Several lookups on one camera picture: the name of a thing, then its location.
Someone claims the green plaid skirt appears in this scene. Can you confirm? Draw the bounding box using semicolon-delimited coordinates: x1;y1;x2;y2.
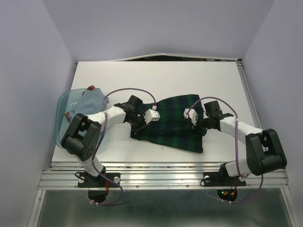
130;94;203;153

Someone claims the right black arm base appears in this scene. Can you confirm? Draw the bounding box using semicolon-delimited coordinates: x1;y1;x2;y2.
200;164;247;203

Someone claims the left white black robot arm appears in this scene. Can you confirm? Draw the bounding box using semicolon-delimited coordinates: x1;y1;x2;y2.
61;95;146;186

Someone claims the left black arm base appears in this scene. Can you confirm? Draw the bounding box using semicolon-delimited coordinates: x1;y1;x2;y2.
74;171;123;206

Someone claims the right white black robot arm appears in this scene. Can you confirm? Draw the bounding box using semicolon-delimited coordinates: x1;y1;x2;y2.
184;101;287;187

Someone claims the light blue denim skirt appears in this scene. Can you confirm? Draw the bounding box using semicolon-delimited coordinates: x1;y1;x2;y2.
64;85;109;123

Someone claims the blue plastic basket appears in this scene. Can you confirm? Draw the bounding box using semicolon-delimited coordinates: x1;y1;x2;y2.
54;87;106;148

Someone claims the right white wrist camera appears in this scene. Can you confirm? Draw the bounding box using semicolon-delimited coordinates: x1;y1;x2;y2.
183;108;198;126

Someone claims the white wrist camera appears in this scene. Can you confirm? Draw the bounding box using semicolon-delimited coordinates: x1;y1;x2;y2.
143;109;160;124
183;108;198;126

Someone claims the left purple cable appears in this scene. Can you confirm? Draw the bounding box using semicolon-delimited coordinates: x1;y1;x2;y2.
89;87;157;206

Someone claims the purple cable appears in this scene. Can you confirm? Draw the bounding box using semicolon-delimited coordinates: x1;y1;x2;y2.
186;96;264;205
89;87;157;206

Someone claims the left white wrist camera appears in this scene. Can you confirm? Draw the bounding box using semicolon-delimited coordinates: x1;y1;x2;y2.
143;109;160;124

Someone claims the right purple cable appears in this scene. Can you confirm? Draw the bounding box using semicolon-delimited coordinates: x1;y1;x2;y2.
186;96;264;205

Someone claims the aluminium frame rail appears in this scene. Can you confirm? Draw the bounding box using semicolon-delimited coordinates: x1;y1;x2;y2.
29;61;300;227

